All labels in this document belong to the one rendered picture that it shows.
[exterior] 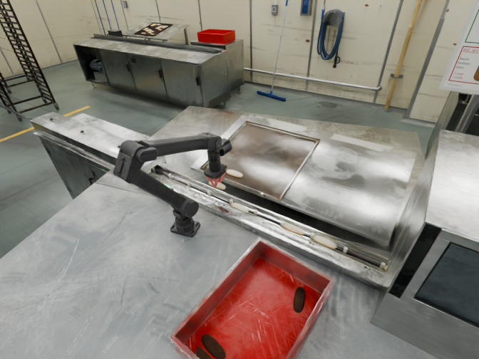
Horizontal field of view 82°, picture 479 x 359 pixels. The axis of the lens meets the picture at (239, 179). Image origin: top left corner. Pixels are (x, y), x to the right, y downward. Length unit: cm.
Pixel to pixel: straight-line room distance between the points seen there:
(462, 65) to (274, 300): 132
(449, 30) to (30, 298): 434
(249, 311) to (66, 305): 66
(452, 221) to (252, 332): 66
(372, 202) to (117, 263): 113
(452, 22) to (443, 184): 345
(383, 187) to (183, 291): 100
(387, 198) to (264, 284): 69
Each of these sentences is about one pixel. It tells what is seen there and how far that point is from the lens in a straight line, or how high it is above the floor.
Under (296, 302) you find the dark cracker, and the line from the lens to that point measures 108.
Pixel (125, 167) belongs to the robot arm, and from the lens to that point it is 95.
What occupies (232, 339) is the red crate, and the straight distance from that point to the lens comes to 103.
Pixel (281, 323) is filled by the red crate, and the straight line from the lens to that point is 105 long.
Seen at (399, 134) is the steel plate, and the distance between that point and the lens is 222.
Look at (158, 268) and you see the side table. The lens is 121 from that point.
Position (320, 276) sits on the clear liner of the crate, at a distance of 105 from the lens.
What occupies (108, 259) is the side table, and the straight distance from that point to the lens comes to 132.
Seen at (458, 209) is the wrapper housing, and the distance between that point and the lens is 83.
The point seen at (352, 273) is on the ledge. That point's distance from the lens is 116.
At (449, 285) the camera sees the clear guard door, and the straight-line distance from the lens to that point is 89.
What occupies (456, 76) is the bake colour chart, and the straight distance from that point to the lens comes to 169.
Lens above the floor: 177
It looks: 38 degrees down
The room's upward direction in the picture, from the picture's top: 3 degrees counter-clockwise
